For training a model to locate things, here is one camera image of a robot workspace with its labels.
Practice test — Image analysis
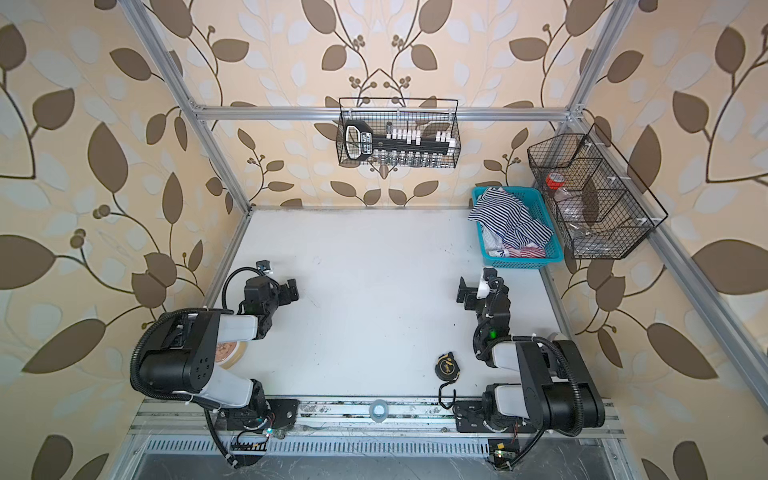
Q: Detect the small tape roll on rail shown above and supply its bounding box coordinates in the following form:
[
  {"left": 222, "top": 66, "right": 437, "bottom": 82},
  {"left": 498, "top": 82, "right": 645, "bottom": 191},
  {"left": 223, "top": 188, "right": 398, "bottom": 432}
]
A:
[{"left": 369, "top": 399, "right": 389, "bottom": 423}]

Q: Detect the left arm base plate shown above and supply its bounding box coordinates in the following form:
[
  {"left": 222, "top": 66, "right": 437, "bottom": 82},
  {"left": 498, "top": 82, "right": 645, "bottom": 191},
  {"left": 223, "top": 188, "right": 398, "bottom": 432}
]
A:
[{"left": 219, "top": 398, "right": 300, "bottom": 431}]

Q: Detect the teal plastic basket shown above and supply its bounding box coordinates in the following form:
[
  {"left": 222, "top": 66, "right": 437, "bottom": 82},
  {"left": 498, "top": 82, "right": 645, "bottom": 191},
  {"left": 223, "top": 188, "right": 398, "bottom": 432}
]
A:
[{"left": 468, "top": 186, "right": 564, "bottom": 270}]

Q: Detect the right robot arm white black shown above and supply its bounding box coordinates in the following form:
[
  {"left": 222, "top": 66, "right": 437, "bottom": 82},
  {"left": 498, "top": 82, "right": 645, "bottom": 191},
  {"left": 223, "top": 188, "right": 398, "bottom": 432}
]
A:
[{"left": 453, "top": 269, "right": 606, "bottom": 437}]

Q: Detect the black white tool rack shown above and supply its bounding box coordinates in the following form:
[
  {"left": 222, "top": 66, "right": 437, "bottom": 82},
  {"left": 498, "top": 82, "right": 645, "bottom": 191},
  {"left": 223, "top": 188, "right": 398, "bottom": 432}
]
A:
[{"left": 336, "top": 120, "right": 461, "bottom": 168}]

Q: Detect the black wire basket wall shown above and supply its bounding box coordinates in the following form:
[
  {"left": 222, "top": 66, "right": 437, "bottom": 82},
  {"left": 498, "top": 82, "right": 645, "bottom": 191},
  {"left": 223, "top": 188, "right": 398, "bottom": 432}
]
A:
[
  {"left": 527, "top": 125, "right": 668, "bottom": 260},
  {"left": 336, "top": 95, "right": 462, "bottom": 169}
]

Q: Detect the black wire basket back wall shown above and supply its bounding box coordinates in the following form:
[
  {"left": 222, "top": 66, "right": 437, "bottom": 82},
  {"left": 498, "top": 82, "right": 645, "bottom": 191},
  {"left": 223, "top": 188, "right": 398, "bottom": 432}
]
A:
[{"left": 336, "top": 95, "right": 462, "bottom": 169}]

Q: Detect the black wire basket right wall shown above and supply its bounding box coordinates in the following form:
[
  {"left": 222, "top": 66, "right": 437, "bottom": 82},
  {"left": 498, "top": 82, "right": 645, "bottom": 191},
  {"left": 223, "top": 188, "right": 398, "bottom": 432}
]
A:
[{"left": 527, "top": 125, "right": 668, "bottom": 260}]

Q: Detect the aluminium front rail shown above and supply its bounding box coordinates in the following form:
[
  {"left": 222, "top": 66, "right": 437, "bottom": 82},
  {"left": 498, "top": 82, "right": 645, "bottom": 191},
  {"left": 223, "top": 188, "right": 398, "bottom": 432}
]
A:
[{"left": 129, "top": 396, "right": 625, "bottom": 438}]

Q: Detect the red cap plastic bottle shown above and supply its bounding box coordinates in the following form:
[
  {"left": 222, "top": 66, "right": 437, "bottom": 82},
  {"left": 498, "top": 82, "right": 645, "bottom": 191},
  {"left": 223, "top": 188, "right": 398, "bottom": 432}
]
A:
[{"left": 545, "top": 172, "right": 585, "bottom": 222}]

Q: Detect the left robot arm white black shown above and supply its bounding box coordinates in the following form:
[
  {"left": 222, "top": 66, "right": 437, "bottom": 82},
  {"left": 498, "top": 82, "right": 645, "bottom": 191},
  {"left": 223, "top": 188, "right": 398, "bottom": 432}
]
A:
[{"left": 129, "top": 260, "right": 300, "bottom": 430}]

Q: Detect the red white striped tank top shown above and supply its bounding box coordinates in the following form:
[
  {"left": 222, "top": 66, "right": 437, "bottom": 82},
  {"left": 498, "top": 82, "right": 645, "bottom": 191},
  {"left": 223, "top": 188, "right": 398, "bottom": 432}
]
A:
[{"left": 504, "top": 243, "right": 547, "bottom": 259}]

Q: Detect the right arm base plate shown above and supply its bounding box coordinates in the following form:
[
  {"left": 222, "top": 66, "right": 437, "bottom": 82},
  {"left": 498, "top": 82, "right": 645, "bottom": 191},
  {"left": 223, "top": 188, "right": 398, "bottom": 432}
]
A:
[{"left": 451, "top": 400, "right": 537, "bottom": 434}]

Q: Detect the blue white striped tank top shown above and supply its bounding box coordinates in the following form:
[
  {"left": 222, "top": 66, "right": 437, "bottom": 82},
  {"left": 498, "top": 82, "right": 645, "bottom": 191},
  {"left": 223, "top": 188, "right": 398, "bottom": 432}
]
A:
[{"left": 468, "top": 187, "right": 553, "bottom": 249}]

